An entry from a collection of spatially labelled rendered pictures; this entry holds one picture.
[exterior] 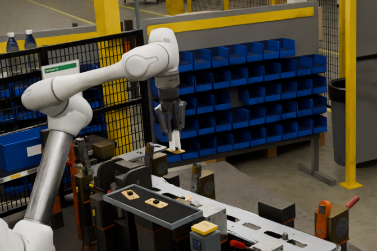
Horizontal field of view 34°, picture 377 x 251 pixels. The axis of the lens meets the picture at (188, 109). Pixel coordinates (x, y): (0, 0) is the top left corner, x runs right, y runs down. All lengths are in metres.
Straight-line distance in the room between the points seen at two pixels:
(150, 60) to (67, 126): 0.65
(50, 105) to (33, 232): 0.49
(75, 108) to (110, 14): 1.02
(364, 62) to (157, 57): 3.22
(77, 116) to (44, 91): 0.21
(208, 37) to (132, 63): 2.70
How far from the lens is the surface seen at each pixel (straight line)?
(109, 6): 3.47
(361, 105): 5.18
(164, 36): 2.19
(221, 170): 3.70
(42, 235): 2.53
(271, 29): 4.94
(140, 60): 2.02
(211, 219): 2.15
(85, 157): 2.76
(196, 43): 4.66
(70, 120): 2.57
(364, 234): 4.52
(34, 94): 2.49
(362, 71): 5.12
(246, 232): 2.26
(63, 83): 2.42
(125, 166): 2.43
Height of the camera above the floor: 2.00
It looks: 15 degrees down
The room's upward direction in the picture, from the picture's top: 4 degrees counter-clockwise
